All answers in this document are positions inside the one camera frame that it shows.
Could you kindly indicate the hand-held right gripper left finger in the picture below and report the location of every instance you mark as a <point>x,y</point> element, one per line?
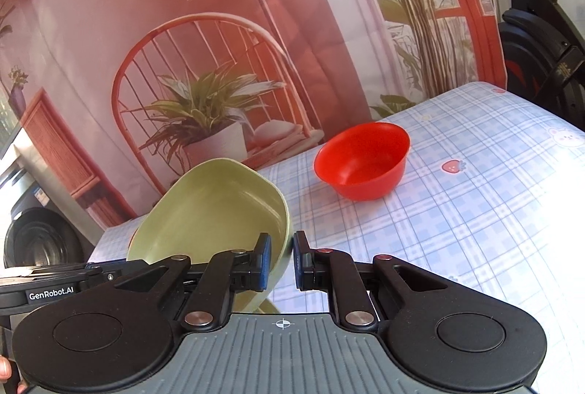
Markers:
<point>264,261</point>

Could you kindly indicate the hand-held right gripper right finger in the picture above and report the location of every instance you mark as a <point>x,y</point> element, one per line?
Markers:
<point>300,267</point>

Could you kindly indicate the green bowl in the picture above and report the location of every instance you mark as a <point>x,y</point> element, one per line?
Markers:
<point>215,211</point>

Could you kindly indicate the red bowl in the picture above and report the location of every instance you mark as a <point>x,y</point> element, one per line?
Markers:
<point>361,161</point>

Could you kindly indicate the person's left hand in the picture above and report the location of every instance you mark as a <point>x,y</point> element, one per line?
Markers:
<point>4,369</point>

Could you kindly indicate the washing machine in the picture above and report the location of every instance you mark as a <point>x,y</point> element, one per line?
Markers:
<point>41,234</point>

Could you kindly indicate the blue plaid tablecloth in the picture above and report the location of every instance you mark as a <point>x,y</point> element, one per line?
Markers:
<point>457,211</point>

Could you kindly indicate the printed backdrop cloth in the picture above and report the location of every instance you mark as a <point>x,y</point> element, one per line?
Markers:
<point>137,10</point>

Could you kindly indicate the black exercise bike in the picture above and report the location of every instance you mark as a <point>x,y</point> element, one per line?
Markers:
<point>544,42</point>

